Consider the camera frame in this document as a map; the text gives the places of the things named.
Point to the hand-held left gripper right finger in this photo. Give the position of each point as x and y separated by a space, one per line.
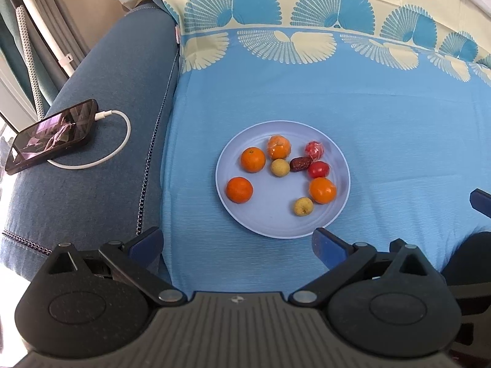
326 247

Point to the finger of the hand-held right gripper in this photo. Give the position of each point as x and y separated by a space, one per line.
482 201

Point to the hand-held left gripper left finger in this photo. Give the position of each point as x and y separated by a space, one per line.
144 247

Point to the beige longan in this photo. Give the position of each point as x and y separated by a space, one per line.
279 168
303 207

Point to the orange mandarin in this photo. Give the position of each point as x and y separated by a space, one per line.
322 190
239 190
253 160

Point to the light blue plastic plate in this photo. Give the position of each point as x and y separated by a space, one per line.
276 214

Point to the red cherry tomato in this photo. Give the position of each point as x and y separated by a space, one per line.
318 169

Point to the red date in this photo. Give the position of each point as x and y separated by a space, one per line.
299 163

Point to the red fruit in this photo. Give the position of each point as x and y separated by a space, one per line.
314 149

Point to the pale peeled-look tangerine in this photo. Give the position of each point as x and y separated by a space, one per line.
279 147

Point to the dark cloth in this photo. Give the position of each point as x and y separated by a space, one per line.
470 260

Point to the blue pillow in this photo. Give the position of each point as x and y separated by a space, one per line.
96 184

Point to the blue fan-print bedsheet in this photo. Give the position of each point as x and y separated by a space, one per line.
383 115

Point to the black smartphone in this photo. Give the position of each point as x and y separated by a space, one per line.
50 136

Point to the white dotted strip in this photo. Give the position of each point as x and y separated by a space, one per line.
30 61

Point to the teal curtain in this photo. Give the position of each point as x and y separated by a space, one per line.
11 38

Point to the white pole with clip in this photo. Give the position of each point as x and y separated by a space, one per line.
43 19

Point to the grey curtain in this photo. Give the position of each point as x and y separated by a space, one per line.
65 4

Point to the window frame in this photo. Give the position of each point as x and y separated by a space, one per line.
15 99

